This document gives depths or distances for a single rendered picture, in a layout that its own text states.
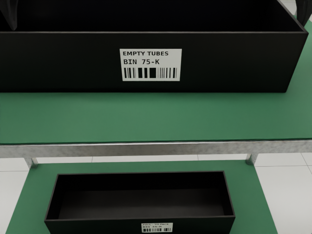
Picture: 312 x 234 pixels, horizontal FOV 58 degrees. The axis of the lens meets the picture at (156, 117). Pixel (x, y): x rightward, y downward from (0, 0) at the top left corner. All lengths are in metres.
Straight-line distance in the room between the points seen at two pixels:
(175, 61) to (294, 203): 1.26
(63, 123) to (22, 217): 0.70
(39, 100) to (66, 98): 0.04
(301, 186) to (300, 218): 0.19
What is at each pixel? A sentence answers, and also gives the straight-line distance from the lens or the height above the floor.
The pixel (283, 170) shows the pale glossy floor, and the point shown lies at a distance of 1.71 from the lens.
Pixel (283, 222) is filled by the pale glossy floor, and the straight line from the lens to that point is 1.53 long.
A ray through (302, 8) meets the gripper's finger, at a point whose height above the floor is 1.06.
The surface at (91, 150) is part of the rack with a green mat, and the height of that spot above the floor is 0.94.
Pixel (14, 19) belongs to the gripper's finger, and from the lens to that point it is 0.58.
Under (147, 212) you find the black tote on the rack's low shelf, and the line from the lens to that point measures 1.02.
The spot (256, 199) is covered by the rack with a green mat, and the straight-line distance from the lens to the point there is 1.11.
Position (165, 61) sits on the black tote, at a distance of 0.46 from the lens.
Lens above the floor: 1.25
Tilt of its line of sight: 42 degrees down
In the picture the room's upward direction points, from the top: straight up
